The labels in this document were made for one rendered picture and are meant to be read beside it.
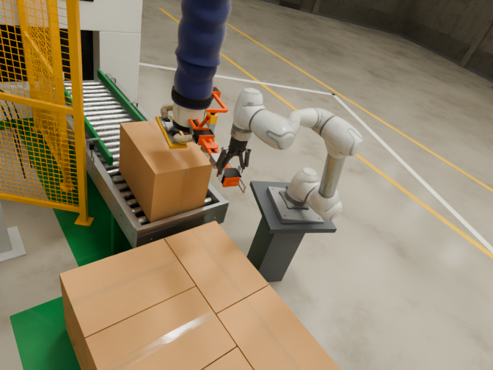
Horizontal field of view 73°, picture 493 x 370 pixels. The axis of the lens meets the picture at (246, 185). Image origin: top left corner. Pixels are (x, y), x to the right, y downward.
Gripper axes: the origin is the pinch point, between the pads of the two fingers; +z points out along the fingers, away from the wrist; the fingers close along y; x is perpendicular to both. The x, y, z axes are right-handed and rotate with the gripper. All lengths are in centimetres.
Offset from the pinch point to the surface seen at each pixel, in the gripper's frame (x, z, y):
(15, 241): -96, 127, 103
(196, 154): -65, 33, -10
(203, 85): -50, -21, 0
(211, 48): -48, -41, 0
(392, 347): 63, 128, -142
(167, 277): -2, 73, 20
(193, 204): -52, 66, -10
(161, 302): 11, 74, 27
